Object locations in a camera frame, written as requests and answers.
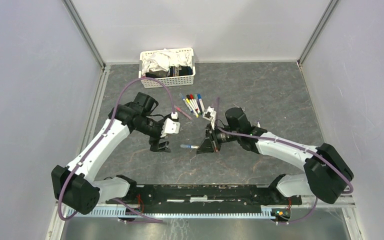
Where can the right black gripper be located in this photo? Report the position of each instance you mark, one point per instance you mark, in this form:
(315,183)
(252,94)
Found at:
(206,146)

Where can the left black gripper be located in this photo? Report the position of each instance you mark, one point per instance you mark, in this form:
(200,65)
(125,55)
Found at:
(155,146)

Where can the blue pen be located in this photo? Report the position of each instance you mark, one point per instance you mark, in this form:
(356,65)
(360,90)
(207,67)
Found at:
(188,146)

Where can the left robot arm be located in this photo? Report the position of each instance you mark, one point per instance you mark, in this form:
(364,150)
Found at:
(75,184)

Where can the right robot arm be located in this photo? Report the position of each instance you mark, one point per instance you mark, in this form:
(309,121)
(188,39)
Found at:
(325,173)

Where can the yellow cap marker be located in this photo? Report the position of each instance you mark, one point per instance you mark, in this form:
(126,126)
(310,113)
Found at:
(190,106)

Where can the black cap marker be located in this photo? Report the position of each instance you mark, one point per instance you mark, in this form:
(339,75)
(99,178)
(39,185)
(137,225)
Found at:
(187,96)

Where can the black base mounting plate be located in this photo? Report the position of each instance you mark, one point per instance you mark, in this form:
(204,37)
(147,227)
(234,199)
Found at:
(206,199)

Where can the red cap marker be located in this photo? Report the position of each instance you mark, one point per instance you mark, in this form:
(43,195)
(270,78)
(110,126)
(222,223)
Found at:
(195,104)

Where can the black striped cloth in basket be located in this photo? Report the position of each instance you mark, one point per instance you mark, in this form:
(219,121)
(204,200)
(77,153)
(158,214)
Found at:
(173,71)

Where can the white plastic basket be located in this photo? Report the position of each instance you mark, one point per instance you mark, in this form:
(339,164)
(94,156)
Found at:
(174,81)

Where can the white cloth in basket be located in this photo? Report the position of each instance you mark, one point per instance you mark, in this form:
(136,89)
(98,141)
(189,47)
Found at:
(155,60)

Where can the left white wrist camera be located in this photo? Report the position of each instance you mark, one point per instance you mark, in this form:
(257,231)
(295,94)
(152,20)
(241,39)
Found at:
(171,125)

